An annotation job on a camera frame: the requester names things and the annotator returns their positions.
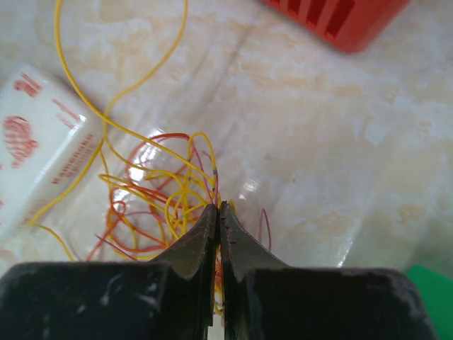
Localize red plastic shopping basket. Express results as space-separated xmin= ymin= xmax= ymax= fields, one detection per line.
xmin=262 ymin=0 xmax=410 ymax=53

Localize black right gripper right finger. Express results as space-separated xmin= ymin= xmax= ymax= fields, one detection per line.
xmin=219 ymin=203 xmax=437 ymax=339

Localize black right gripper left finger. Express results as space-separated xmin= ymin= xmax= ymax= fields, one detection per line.
xmin=1 ymin=205 xmax=217 ymax=339

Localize long yellow wire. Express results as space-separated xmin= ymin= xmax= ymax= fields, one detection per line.
xmin=26 ymin=0 xmax=219 ymax=263

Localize yellow and red wires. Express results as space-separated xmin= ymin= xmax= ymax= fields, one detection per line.
xmin=86 ymin=132 xmax=272 ymax=316

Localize white tissue pack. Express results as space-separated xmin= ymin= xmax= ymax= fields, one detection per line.
xmin=1 ymin=64 xmax=102 ymax=237

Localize left green plastic bin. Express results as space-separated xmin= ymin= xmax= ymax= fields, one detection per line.
xmin=406 ymin=266 xmax=453 ymax=339

